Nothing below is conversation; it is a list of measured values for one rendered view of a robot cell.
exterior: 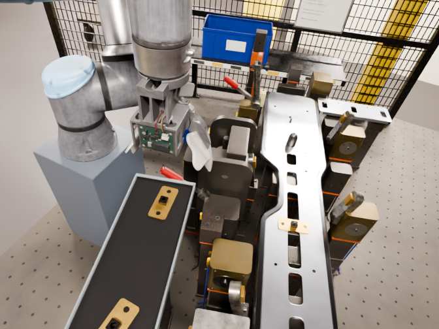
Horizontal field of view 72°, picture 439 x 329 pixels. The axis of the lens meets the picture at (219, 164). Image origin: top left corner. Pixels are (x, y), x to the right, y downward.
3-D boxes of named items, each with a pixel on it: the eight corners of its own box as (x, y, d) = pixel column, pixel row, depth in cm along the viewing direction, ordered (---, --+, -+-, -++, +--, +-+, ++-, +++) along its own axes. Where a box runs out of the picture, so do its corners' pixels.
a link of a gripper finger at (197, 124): (193, 154, 53) (163, 115, 49) (196, 147, 55) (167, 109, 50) (215, 147, 51) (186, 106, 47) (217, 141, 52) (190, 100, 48)
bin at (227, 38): (267, 65, 138) (273, 37, 129) (200, 56, 139) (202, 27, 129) (266, 49, 150) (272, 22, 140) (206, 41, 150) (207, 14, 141)
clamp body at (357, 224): (341, 279, 105) (391, 224, 80) (308, 273, 106) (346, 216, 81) (339, 262, 110) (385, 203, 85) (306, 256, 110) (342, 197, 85)
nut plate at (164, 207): (164, 220, 62) (164, 217, 61) (147, 216, 62) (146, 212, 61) (178, 190, 67) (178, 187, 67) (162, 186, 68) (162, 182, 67)
